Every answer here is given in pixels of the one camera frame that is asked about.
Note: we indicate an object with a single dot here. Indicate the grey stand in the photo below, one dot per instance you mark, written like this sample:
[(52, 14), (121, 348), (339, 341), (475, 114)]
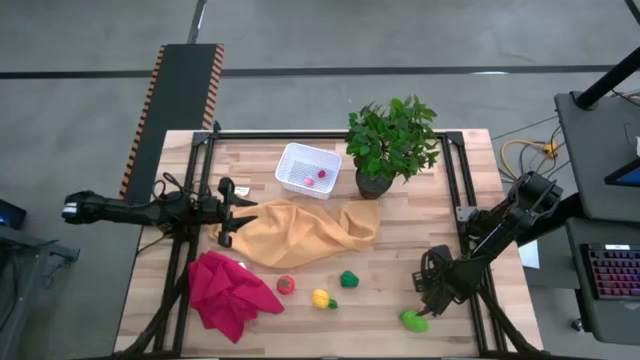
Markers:
[(30, 280)]

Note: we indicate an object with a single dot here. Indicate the dark grey side table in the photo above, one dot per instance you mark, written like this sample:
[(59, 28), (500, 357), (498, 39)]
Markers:
[(600, 315)]

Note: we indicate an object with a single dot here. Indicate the red toy tomato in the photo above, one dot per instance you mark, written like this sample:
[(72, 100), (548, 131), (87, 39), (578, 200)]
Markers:
[(285, 285)]

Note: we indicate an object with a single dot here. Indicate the black aluminium table frame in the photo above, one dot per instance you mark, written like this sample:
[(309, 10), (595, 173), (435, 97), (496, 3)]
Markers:
[(450, 175)]

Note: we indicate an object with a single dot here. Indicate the white paper sheet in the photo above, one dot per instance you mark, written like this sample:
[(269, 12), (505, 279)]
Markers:
[(530, 255)]

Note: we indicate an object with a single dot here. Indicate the green toy bell pepper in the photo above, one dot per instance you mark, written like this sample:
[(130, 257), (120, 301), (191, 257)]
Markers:
[(349, 279)]

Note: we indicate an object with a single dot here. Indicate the red toy strawberry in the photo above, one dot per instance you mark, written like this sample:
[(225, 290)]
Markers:
[(321, 174)]

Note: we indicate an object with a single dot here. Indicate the white plastic basket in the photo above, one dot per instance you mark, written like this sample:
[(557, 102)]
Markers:
[(300, 160)]

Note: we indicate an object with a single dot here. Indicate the red cloth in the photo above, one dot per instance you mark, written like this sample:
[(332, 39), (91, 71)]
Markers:
[(225, 295)]

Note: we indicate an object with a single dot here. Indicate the white label tag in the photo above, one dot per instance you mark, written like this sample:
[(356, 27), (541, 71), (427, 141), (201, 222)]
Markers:
[(242, 190)]

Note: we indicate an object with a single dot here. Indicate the laptop with blue screen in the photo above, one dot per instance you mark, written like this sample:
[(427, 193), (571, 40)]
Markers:
[(626, 175)]

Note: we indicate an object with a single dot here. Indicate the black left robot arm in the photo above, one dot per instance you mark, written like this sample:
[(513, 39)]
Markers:
[(125, 210)]

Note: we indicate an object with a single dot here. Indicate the black plant pot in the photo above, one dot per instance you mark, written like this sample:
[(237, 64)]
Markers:
[(372, 186)]

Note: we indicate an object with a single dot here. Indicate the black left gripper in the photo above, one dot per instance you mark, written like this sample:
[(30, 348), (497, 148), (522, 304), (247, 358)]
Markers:
[(226, 215)]

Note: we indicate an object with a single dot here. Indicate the pink toy raspberry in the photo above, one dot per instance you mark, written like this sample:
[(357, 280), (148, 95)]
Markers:
[(308, 182)]

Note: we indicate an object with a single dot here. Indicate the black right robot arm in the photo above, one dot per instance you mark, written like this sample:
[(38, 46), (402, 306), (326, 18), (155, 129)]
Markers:
[(500, 230)]

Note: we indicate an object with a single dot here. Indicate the light green toy melon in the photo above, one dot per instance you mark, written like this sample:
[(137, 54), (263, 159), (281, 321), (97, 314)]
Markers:
[(415, 322)]

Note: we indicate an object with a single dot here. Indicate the grey desk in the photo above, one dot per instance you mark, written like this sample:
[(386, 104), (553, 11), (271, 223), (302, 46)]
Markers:
[(595, 160)]

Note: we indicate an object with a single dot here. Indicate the black hazard-striped ramp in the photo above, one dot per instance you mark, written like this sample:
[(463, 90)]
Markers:
[(180, 100)]

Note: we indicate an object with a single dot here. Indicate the green leafy plant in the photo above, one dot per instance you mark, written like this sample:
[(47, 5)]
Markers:
[(392, 137)]

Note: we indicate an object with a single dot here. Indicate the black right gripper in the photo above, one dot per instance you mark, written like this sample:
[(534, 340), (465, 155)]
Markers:
[(447, 277)]

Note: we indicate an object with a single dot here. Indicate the black pole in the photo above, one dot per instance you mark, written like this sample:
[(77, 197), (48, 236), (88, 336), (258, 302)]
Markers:
[(607, 80)]

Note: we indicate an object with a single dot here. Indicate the yellow toy pineapple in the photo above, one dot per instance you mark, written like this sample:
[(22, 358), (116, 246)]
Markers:
[(321, 298)]

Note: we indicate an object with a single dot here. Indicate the yellow cloth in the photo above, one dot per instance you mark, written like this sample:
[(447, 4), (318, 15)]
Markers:
[(300, 230)]

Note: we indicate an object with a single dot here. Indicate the backlit keyboard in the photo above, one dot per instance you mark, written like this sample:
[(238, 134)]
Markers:
[(615, 272)]

